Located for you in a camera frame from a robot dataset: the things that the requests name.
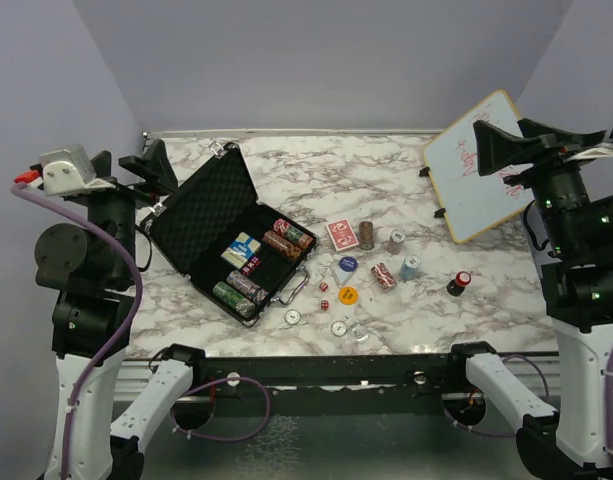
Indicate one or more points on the grey poker chip stack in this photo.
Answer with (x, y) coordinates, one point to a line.
(396, 241)

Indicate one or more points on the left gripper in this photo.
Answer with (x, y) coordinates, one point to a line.
(155, 164)

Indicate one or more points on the clear dealer button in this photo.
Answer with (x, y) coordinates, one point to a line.
(358, 333)

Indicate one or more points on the white poker chip middle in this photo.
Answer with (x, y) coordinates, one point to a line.
(338, 328)

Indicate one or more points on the clear triangular card cutter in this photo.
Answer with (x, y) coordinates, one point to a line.
(341, 276)

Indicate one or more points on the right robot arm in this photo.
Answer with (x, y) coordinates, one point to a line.
(575, 439)

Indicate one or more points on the orange big blind button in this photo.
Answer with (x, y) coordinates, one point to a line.
(348, 295)

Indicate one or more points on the orange black chip row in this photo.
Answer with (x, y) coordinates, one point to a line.
(283, 246)

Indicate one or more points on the brown poker chip stack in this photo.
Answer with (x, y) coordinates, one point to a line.
(366, 235)

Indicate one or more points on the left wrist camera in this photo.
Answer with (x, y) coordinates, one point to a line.
(65, 172)

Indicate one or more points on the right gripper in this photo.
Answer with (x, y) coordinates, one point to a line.
(538, 141)

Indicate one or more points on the blue tan chip row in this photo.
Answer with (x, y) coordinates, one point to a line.
(251, 290)

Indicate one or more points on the black foam-lined poker case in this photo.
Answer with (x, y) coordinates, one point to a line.
(193, 226)

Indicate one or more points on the green grey chip row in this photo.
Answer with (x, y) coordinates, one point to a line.
(234, 300)

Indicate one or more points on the blue playing card deck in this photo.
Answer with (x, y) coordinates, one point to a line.
(242, 249)

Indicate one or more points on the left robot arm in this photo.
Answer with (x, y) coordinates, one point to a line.
(90, 262)

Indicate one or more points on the light blue poker chip stack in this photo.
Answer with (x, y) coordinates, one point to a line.
(410, 267)

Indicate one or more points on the red white poker chip stack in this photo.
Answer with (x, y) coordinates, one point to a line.
(383, 277)

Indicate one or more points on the white poker chip left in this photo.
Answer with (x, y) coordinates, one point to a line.
(292, 317)

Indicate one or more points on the red dice in case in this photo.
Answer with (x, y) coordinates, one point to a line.
(251, 265)

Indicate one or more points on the red green chip row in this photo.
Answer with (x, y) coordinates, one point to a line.
(291, 233)

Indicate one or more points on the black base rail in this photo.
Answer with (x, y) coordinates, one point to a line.
(326, 385)

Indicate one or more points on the red playing card deck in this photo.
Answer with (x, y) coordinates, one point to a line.
(342, 235)

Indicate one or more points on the blue small blind button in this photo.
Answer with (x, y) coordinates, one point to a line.
(348, 264)

